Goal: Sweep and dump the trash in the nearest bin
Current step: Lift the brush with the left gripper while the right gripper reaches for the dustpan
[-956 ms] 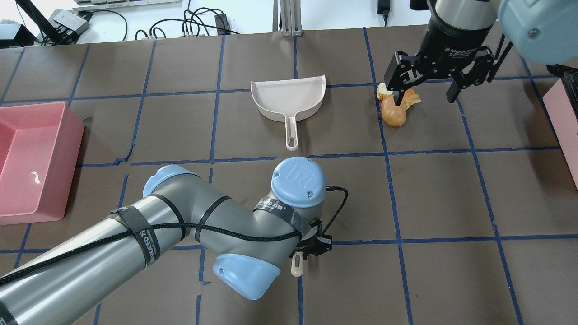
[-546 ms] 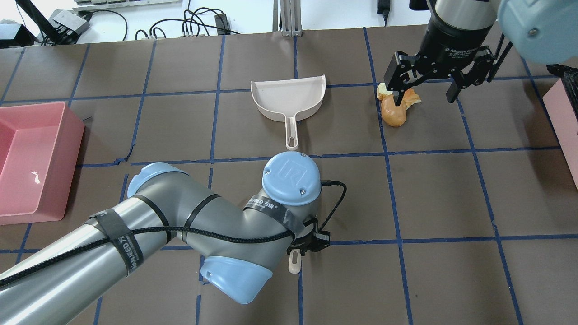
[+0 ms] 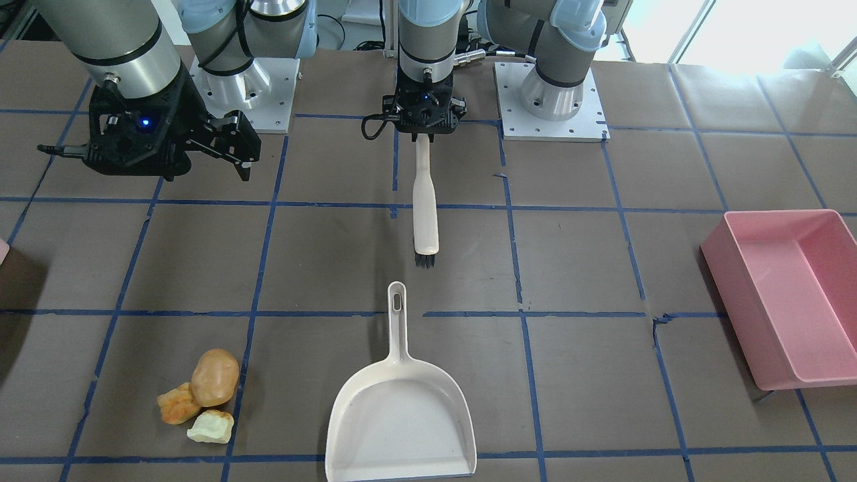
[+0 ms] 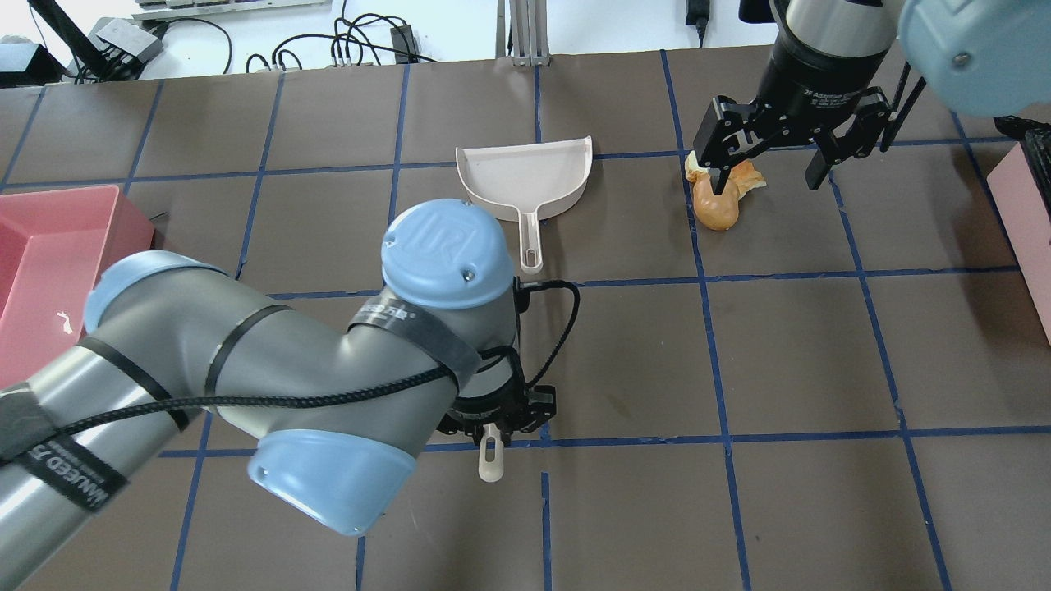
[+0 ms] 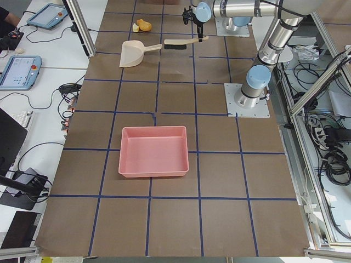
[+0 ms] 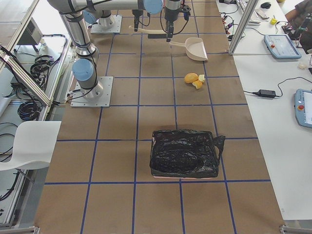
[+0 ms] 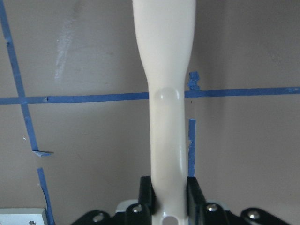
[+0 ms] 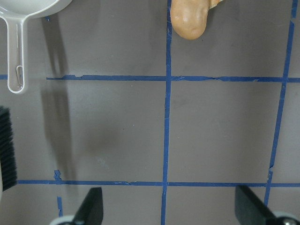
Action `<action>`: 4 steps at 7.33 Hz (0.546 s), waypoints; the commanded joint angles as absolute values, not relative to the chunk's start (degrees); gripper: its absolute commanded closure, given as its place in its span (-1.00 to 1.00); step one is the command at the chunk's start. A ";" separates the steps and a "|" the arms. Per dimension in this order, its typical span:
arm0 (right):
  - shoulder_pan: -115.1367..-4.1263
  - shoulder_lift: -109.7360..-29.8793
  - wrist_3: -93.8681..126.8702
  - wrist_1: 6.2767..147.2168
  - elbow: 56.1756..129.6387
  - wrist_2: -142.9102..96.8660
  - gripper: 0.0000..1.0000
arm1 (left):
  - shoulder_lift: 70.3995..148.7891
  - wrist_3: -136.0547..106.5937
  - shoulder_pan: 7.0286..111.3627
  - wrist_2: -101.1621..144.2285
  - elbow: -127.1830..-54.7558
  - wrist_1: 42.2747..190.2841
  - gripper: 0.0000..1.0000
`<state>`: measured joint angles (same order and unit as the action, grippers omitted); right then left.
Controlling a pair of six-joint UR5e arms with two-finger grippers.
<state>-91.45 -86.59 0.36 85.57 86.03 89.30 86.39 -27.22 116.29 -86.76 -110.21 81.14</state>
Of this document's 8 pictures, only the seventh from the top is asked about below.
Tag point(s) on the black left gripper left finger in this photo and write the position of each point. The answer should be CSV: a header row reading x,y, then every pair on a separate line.
x,y
147,195

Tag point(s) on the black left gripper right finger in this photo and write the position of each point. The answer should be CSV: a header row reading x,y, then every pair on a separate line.
x,y
195,197

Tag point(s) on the cream brush black bristles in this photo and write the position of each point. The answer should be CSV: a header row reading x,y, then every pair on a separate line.
x,y
164,32

